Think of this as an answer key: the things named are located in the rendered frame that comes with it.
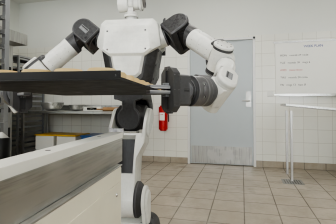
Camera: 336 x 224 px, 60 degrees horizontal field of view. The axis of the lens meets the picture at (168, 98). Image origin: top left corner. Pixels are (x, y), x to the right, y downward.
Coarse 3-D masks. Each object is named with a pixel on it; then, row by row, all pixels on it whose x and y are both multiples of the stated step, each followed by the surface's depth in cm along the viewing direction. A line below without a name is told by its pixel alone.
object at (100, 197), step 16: (0, 144) 53; (96, 176) 47; (112, 176) 52; (80, 192) 39; (96, 192) 45; (112, 192) 52; (48, 208) 32; (64, 208) 35; (80, 208) 40; (96, 208) 44; (112, 208) 52
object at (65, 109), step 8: (32, 112) 474; (40, 112) 471; (48, 112) 467; (56, 112) 463; (64, 112) 460; (72, 112) 456; (80, 112) 453; (88, 112) 450; (96, 112) 446; (104, 112) 443
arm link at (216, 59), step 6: (210, 54) 110; (216, 54) 107; (222, 54) 106; (228, 54) 106; (210, 60) 110; (216, 60) 108; (222, 60) 103; (228, 60) 103; (234, 60) 108; (210, 66) 111; (216, 66) 102; (228, 66) 100; (234, 66) 103; (210, 72) 111
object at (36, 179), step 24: (72, 144) 41; (96, 144) 47; (120, 144) 60; (0, 168) 26; (24, 168) 29; (48, 168) 33; (72, 168) 39; (96, 168) 47; (0, 192) 26; (24, 192) 29; (48, 192) 33; (0, 216) 26; (24, 216) 29
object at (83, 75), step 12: (0, 72) 48; (12, 72) 48; (24, 72) 47; (36, 72) 47; (48, 72) 47; (60, 72) 47; (72, 72) 46; (84, 72) 46; (96, 72) 46; (108, 72) 46; (120, 72) 45; (0, 84) 55; (12, 84) 55; (24, 84) 55; (36, 84) 55; (48, 84) 55; (60, 84) 55; (72, 84) 55; (84, 84) 55; (96, 84) 55; (108, 84) 55; (120, 84) 55; (132, 84) 55
